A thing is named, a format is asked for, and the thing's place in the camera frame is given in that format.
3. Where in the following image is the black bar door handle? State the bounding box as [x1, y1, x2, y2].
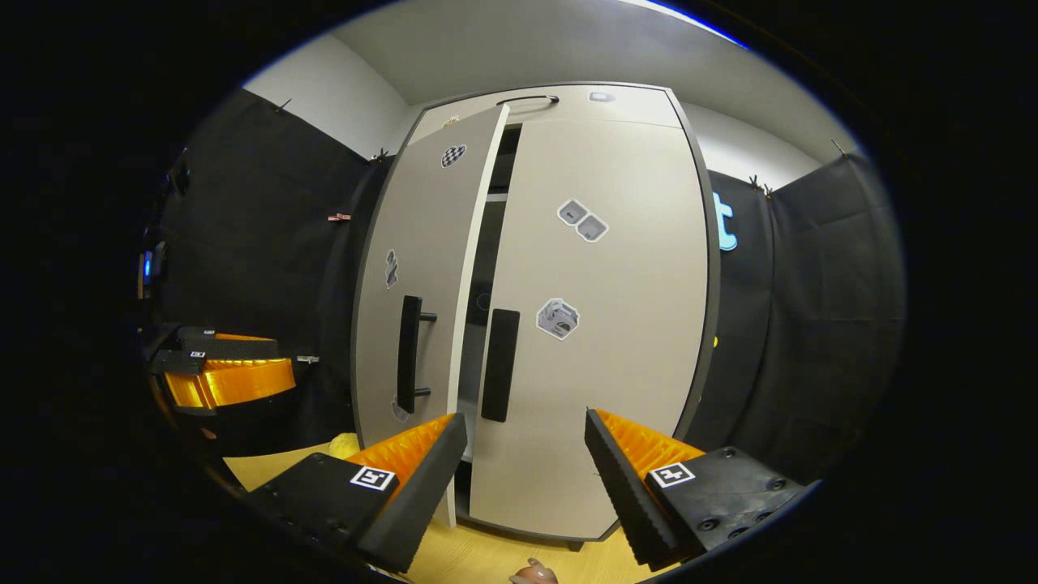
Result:
[397, 295, 439, 403]

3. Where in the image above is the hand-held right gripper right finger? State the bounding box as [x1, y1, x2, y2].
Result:
[584, 407, 809, 572]

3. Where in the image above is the black device with blue light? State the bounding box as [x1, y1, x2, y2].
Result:
[139, 239, 169, 286]

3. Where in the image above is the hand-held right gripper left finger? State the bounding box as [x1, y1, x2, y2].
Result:
[243, 413, 470, 573]

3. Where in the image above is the grey cabinet drawer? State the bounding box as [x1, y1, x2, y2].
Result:
[414, 84, 684, 145]

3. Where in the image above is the grey cabinet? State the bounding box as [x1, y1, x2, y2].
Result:
[350, 81, 723, 552]

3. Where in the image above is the grey cabinet door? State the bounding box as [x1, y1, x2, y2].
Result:
[353, 104, 510, 528]
[469, 118, 713, 543]

